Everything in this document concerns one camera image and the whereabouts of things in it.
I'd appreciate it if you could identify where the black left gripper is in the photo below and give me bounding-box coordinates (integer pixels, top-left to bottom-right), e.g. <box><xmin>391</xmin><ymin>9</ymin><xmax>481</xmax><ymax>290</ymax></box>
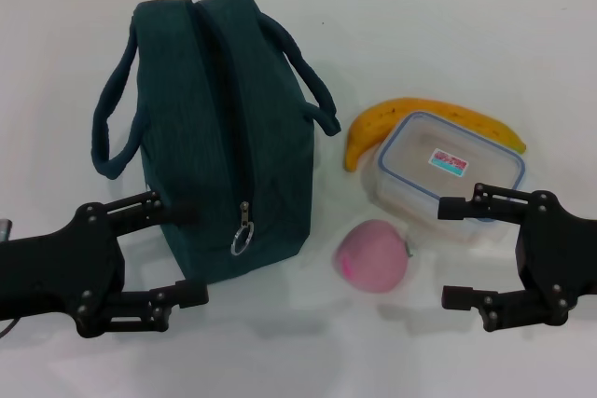
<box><xmin>0</xmin><ymin>190</ymin><xmax>210</xmax><ymax>338</ymax></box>

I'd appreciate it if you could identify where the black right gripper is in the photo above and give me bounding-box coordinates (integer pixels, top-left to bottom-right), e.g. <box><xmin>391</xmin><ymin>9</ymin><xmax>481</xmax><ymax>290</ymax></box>
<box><xmin>437</xmin><ymin>182</ymin><xmax>597</xmax><ymax>333</ymax></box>

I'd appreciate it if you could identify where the clear plastic food container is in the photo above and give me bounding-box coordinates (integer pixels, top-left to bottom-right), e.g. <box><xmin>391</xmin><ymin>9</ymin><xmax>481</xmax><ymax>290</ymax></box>
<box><xmin>361</xmin><ymin>111</ymin><xmax>527</xmax><ymax>248</ymax></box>

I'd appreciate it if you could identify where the dark teal insulated lunch bag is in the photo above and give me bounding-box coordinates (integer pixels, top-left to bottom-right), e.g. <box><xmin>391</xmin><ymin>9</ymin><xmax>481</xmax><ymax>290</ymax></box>
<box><xmin>91</xmin><ymin>0</ymin><xmax>342</xmax><ymax>286</ymax></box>

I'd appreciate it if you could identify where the yellow banana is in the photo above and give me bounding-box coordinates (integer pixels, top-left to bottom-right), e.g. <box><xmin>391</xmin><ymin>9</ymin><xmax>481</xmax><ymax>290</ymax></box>
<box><xmin>343</xmin><ymin>97</ymin><xmax>528</xmax><ymax>173</ymax></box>

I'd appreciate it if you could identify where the pink toy peach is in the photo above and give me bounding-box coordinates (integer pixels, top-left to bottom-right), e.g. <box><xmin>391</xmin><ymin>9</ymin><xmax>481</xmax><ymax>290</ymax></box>
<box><xmin>331</xmin><ymin>219</ymin><xmax>415</xmax><ymax>296</ymax></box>

